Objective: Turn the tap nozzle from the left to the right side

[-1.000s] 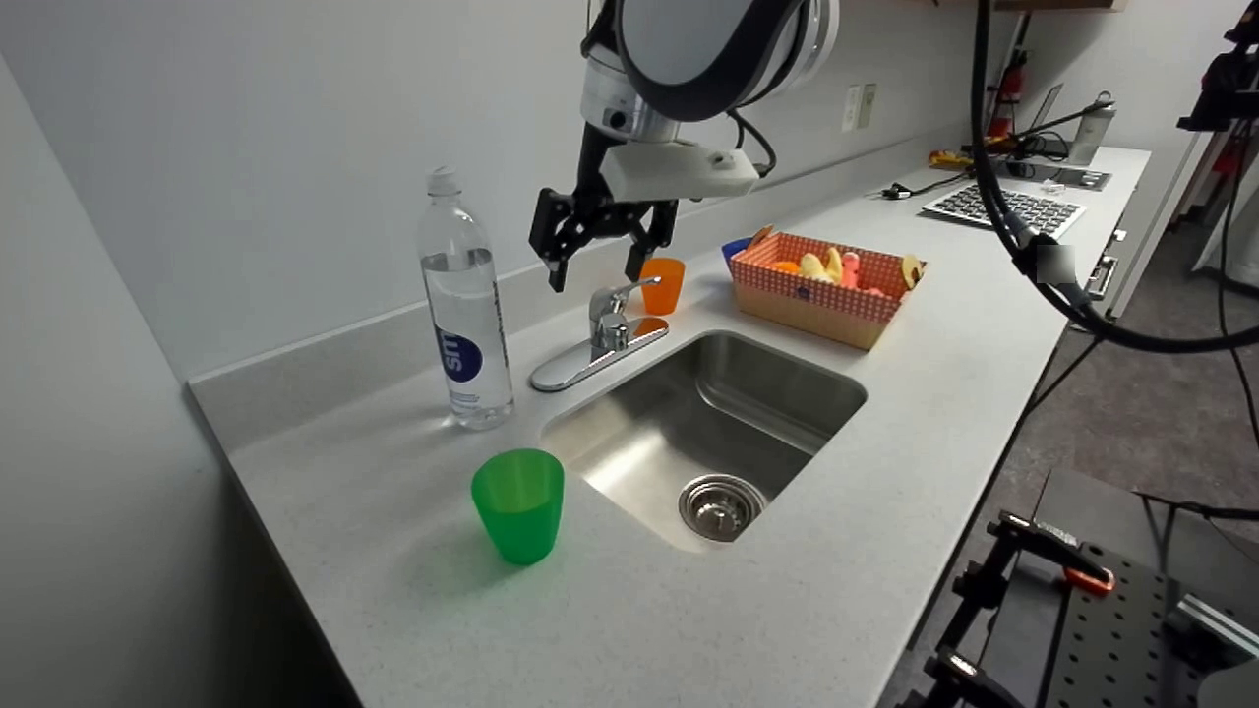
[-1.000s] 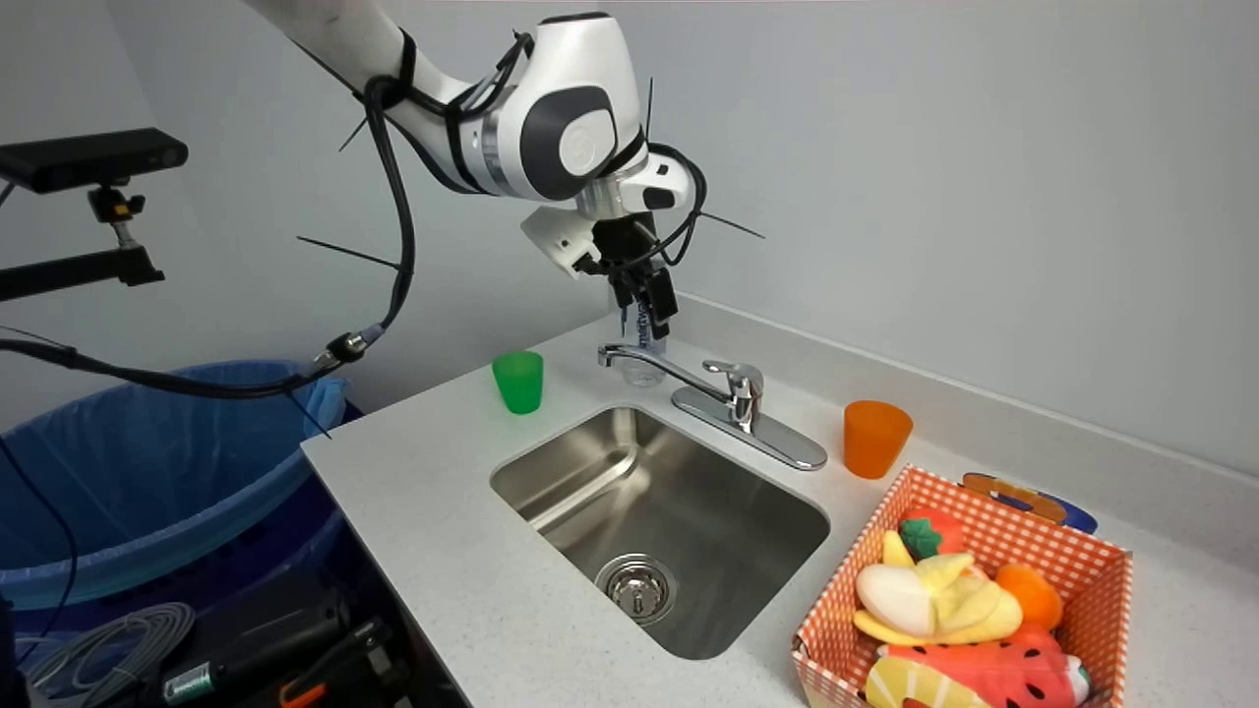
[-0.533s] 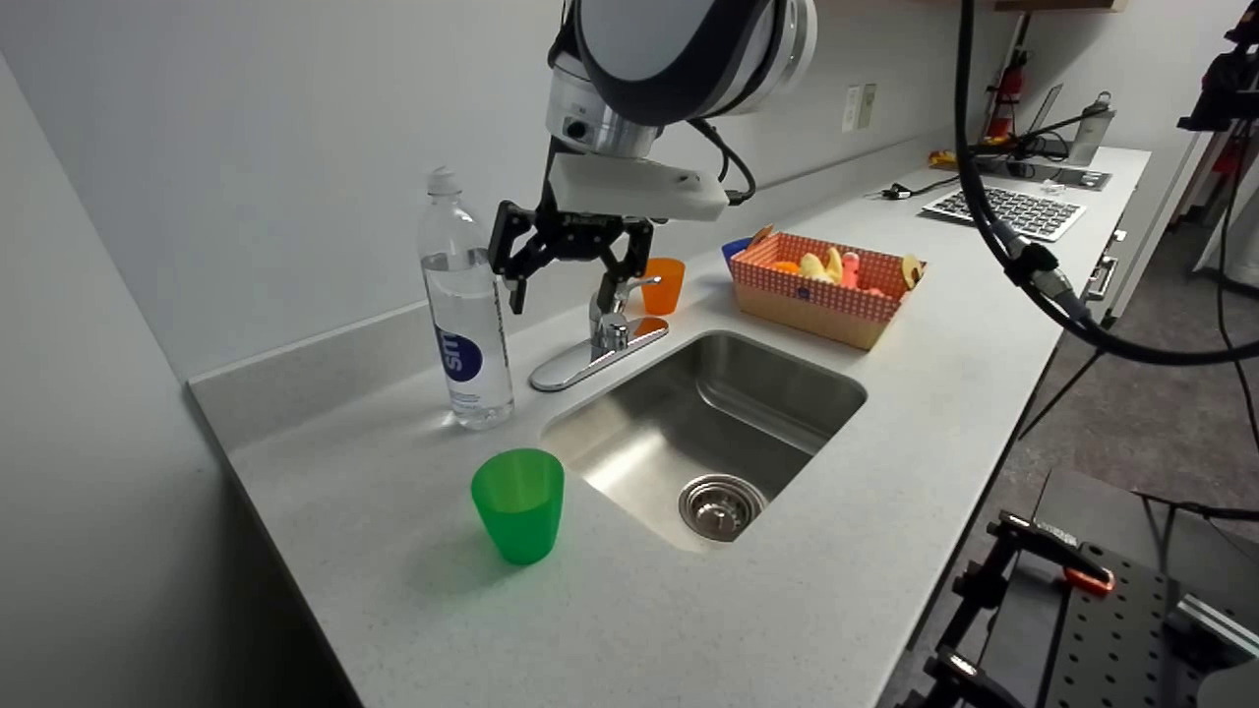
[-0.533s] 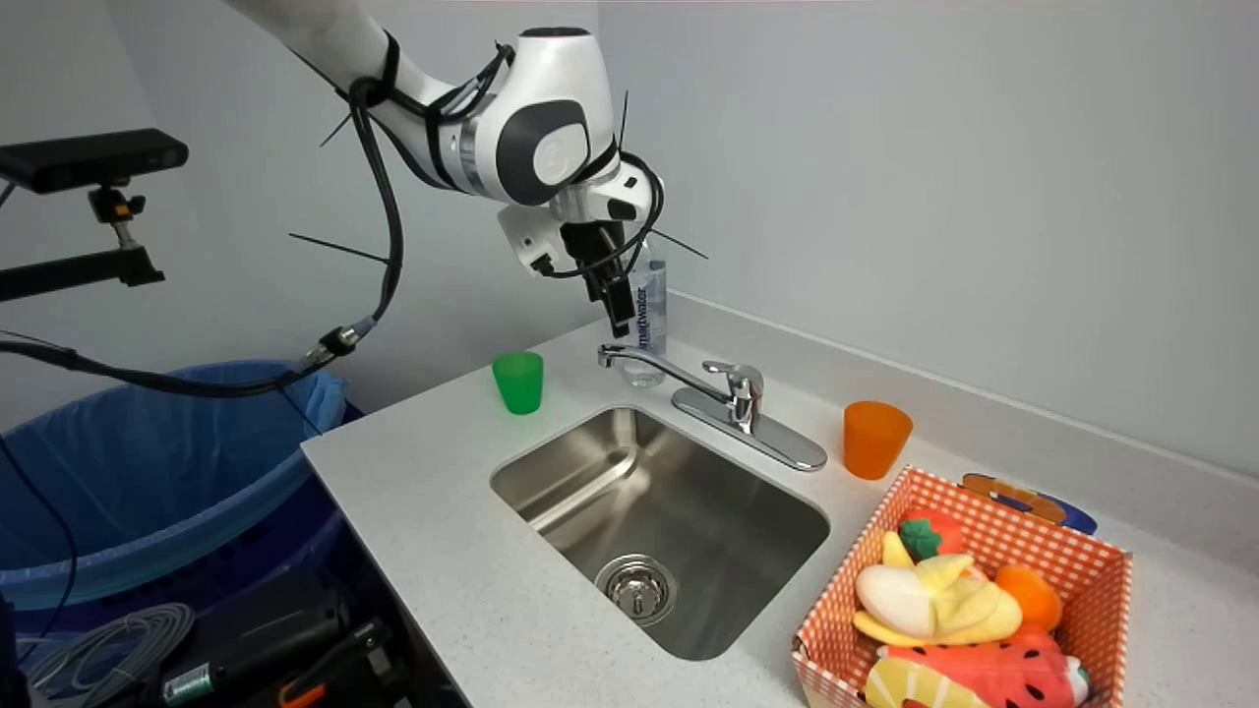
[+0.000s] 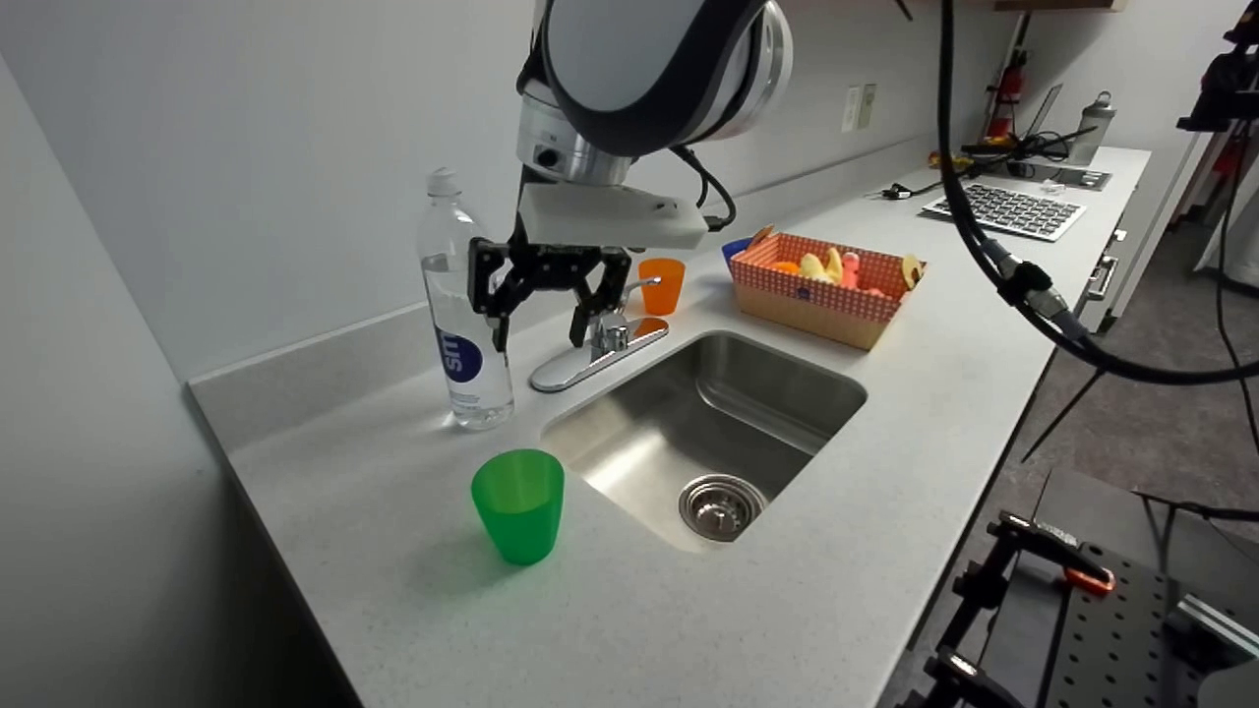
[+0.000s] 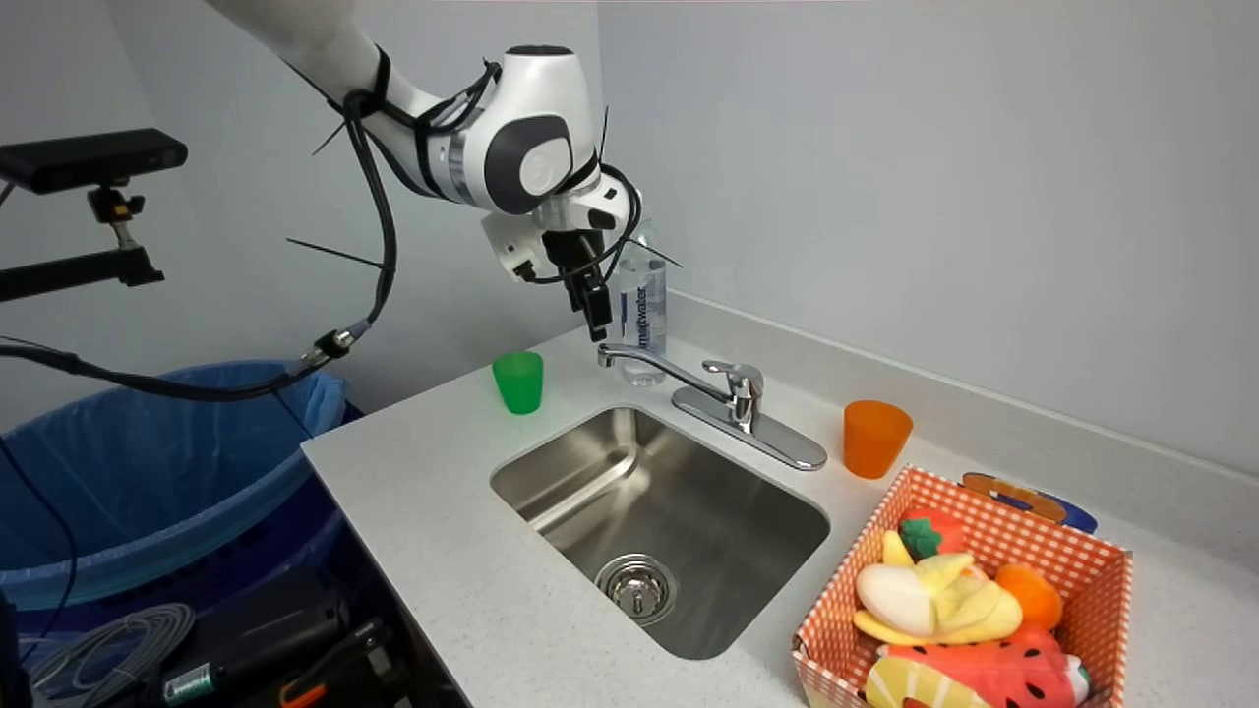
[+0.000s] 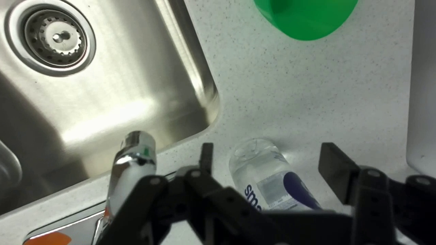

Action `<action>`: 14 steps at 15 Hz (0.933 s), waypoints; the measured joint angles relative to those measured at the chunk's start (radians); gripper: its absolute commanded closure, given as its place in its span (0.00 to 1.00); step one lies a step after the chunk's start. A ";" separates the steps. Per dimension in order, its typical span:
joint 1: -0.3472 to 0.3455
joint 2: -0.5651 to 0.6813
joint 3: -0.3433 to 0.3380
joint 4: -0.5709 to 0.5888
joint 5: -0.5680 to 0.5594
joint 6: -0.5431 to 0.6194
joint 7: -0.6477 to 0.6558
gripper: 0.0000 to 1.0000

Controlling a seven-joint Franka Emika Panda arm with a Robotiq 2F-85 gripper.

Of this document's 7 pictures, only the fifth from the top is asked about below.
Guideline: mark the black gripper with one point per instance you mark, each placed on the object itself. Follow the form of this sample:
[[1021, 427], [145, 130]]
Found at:
[[564, 261]]

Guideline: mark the chrome tap spout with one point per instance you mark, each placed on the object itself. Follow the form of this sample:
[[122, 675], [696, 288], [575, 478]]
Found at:
[[564, 366]]

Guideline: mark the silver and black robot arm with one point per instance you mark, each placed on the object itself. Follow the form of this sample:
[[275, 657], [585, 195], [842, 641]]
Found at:
[[654, 65]]

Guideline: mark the chrome tap base with lever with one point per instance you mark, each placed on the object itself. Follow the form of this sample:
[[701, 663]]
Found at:
[[623, 334]]

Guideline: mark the orange plastic cup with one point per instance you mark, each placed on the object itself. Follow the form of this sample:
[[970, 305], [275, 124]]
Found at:
[[662, 286]]

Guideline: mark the clear plastic water bottle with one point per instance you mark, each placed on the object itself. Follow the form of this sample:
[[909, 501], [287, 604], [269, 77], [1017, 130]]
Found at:
[[452, 366]]

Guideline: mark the stainless steel sink basin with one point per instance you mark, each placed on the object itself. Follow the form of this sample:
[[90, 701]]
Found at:
[[708, 418]]

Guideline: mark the green plastic cup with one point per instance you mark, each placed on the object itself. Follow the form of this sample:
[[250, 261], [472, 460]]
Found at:
[[516, 503]]

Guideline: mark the yellow toy food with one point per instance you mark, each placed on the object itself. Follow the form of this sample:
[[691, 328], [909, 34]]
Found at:
[[814, 263]]

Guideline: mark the basket of orange items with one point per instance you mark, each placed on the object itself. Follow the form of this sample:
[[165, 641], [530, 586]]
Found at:
[[821, 305]]

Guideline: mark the metal sink drain strainer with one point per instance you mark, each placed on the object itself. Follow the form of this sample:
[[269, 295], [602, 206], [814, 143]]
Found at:
[[717, 503]]

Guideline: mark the pink orange toy food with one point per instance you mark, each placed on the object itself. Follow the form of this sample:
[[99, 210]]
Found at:
[[852, 270]]

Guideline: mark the tan toy food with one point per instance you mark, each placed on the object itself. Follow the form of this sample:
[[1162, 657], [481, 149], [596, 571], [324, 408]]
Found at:
[[909, 271]]

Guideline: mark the yellow hand tool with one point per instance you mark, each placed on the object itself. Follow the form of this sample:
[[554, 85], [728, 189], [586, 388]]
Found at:
[[958, 160]]

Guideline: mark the silver keyboard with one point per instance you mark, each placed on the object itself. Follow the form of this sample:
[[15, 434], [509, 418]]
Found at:
[[1008, 210]]

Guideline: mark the black device base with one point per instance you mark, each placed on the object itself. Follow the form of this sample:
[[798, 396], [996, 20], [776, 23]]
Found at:
[[1036, 160]]

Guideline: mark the red hand tool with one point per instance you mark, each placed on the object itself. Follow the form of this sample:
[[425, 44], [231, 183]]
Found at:
[[1008, 80]]

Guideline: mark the black clamp with orange grip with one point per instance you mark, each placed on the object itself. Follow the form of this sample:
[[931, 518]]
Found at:
[[1046, 544]]

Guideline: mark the grey drink bottle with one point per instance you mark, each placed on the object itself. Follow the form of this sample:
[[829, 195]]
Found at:
[[1091, 126]]

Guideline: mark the black perforated board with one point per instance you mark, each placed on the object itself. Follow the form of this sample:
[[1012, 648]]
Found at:
[[1113, 641]]

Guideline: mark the black tripod stand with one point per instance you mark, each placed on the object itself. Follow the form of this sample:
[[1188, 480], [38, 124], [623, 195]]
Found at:
[[1223, 93]]

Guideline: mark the white wall outlet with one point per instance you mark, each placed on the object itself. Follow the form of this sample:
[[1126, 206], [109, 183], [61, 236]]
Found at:
[[857, 103]]

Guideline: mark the aluminium rail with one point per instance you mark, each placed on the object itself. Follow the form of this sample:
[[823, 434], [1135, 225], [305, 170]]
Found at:
[[1222, 623]]

